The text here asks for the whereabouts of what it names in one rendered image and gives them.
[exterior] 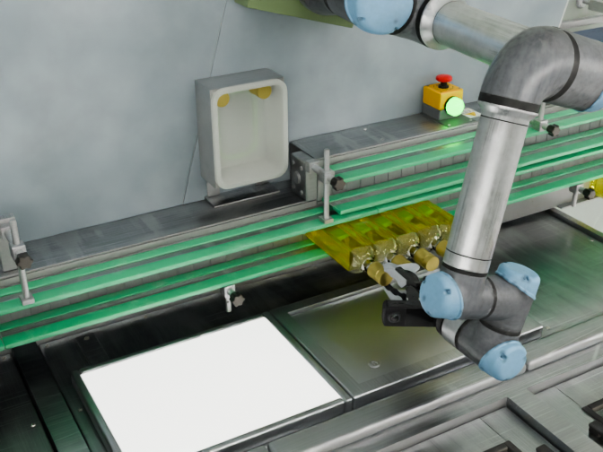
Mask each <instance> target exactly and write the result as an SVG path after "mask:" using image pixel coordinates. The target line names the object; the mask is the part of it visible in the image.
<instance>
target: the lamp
mask: <svg viewBox="0 0 603 452"><path fill-rule="evenodd" d="M463 109H464V103H463V101H462V100H461V99H459V98H458V97H456V96H451V97H449V98H448V99H447V100H446V102H445V104H444V110H445V112H446V113H447V114H449V115H452V116H457V115H459V114H460V113H461V112H462V111H463Z"/></svg>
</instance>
